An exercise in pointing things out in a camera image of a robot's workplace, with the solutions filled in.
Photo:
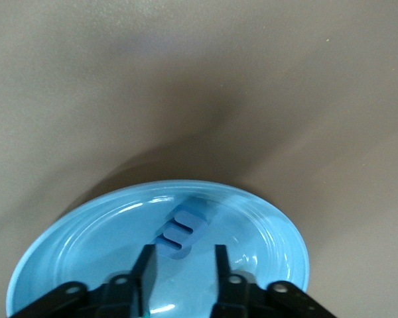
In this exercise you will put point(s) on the blue round plate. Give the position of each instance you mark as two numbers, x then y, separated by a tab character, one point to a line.
103	238

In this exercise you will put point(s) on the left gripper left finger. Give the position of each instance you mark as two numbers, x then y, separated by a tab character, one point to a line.
149	265

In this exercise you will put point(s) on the blue foam letter m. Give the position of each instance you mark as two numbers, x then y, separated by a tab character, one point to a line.
182	238

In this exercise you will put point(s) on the brown table cover sheet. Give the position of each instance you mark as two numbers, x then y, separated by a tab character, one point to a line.
86	66

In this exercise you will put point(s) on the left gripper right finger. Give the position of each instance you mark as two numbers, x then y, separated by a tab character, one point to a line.
222	265

